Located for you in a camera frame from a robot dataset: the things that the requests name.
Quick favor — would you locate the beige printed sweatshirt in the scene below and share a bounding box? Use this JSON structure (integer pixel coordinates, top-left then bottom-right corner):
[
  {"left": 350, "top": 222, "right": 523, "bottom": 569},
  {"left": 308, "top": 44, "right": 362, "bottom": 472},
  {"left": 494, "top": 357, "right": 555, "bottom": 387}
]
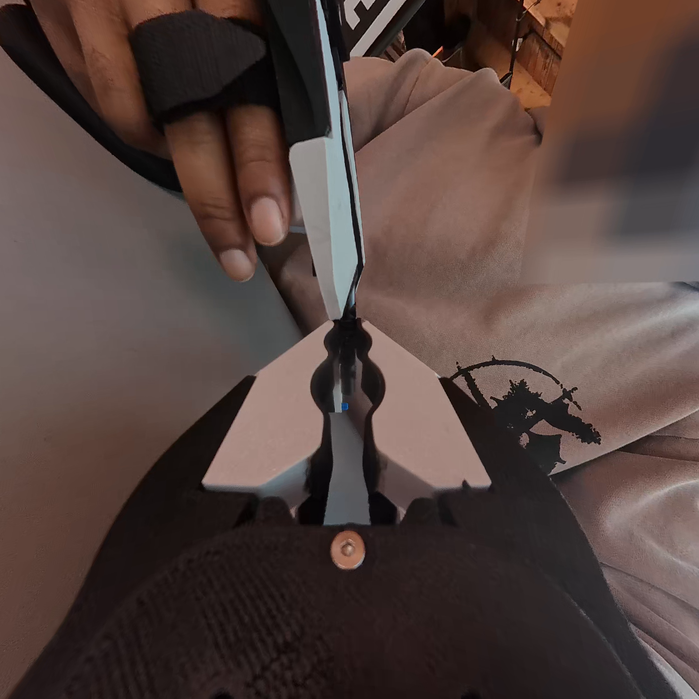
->
[{"left": 262, "top": 49, "right": 699, "bottom": 699}]

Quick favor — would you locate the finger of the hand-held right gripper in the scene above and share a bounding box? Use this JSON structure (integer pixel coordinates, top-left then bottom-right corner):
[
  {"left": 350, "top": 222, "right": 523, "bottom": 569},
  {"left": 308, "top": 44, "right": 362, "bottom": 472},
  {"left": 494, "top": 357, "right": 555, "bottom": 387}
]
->
[
  {"left": 337, "top": 91, "right": 367, "bottom": 287},
  {"left": 288, "top": 135, "right": 362, "bottom": 322}
]

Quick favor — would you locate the person's right hand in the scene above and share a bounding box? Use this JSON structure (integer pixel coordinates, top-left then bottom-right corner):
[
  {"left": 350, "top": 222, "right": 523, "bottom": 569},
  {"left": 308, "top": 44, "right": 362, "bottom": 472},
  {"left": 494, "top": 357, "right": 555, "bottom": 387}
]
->
[{"left": 33, "top": 0, "right": 293, "bottom": 283}]

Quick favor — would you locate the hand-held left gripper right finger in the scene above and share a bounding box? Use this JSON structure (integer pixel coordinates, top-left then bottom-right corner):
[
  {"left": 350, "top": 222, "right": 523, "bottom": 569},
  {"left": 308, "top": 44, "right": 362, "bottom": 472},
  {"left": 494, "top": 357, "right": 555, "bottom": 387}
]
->
[{"left": 356, "top": 320, "right": 491, "bottom": 517}]

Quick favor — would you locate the black white printed sign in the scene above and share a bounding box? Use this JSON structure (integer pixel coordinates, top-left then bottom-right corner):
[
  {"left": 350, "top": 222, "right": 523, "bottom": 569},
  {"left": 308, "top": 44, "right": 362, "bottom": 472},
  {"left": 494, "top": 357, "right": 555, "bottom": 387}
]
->
[{"left": 339, "top": 0, "right": 429, "bottom": 61}]

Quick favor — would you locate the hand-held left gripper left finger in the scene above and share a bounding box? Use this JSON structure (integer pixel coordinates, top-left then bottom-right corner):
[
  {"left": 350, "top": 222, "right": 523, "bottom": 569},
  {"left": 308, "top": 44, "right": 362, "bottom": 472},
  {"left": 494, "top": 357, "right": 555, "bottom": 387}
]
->
[{"left": 201, "top": 321, "right": 336, "bottom": 517}]

